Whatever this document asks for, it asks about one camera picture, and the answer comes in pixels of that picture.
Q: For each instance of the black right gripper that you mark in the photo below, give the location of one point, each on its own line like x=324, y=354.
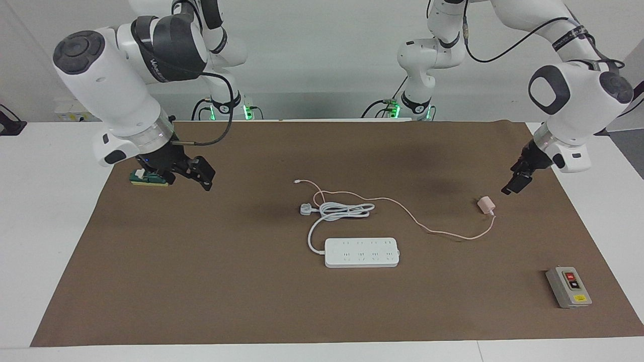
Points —
x=163, y=158

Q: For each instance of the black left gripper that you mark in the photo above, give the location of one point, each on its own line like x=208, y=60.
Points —
x=534, y=157

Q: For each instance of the pink charger adapter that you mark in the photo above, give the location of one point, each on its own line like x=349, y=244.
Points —
x=485, y=205

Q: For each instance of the white power strip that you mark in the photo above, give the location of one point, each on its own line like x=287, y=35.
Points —
x=362, y=252

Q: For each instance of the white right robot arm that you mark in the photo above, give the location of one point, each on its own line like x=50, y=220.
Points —
x=115, y=85

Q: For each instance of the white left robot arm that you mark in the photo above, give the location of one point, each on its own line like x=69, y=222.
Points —
x=563, y=100

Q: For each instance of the green circuit board module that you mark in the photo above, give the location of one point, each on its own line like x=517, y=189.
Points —
x=143, y=180

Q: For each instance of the brown table mat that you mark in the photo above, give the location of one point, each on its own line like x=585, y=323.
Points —
x=251, y=301

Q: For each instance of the black object at table edge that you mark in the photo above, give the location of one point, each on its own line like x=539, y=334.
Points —
x=11, y=123

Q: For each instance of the grey on-off switch box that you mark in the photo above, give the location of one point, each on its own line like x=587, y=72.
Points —
x=569, y=286

